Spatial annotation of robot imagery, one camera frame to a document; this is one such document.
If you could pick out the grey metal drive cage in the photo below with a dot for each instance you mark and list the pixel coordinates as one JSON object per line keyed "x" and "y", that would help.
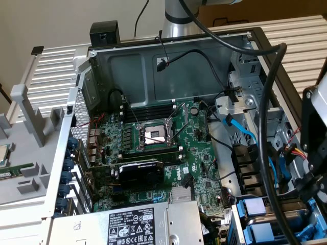
{"x": 255, "y": 86}

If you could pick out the silver power supply with label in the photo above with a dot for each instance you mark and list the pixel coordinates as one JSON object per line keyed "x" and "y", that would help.
{"x": 178, "y": 224}

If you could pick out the open PC case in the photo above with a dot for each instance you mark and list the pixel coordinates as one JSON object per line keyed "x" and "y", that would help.
{"x": 127, "y": 74}

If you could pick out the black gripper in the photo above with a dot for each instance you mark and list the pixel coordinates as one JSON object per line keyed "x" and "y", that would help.
{"x": 318, "y": 153}

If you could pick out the black RAM slot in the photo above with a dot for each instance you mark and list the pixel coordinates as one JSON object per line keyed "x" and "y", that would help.
{"x": 148, "y": 111}
{"x": 150, "y": 151}
{"x": 153, "y": 159}
{"x": 148, "y": 104}

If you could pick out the CPU socket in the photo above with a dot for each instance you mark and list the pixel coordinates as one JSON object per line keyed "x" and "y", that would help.
{"x": 154, "y": 134}

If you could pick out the blue disk carrier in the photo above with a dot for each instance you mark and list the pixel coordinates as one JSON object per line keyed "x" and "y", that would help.
{"x": 260, "y": 231}

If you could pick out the black plastic block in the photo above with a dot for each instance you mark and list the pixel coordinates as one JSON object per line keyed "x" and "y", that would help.
{"x": 104, "y": 33}

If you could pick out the round coin battery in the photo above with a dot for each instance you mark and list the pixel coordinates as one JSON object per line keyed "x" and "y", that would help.
{"x": 194, "y": 110}

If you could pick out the green motherboard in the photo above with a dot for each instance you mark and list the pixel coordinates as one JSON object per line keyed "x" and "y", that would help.
{"x": 196, "y": 163}

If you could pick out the silver CPU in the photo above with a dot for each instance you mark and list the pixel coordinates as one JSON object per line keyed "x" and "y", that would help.
{"x": 3, "y": 155}

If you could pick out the black fan shroud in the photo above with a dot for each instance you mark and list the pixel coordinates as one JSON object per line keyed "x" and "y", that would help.
{"x": 245, "y": 168}

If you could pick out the black profile end cap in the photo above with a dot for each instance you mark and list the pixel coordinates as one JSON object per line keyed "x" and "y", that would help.
{"x": 37, "y": 50}

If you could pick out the grey plastic parts rack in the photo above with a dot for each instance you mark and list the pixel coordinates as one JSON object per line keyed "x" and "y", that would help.
{"x": 28, "y": 158}

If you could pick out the black graphics card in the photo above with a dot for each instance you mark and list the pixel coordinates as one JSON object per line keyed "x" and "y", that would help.
{"x": 140, "y": 176}

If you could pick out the hard drive in blue caddy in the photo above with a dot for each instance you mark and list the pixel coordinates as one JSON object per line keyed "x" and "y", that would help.
{"x": 287, "y": 196}

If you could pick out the green RAM stick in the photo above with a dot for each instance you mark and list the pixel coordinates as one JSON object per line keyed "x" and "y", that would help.
{"x": 12, "y": 173}

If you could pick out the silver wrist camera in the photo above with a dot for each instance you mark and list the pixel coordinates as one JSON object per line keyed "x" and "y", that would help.
{"x": 320, "y": 102}

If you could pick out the thin metal locking lever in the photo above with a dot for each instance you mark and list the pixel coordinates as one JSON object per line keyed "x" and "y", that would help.
{"x": 181, "y": 130}
{"x": 131, "y": 111}

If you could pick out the silver socket cover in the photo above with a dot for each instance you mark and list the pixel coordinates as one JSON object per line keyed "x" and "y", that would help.
{"x": 185, "y": 112}

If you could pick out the dark blue slot latch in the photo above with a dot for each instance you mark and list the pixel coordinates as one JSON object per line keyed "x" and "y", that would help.
{"x": 61, "y": 204}
{"x": 72, "y": 141}
{"x": 67, "y": 165}
{"x": 66, "y": 176}
{"x": 64, "y": 190}
{"x": 69, "y": 153}

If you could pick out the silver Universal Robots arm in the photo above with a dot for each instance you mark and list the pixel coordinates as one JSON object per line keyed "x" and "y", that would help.
{"x": 178, "y": 25}

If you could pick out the silver finned heat sink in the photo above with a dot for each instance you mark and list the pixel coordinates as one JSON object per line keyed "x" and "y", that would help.
{"x": 180, "y": 195}

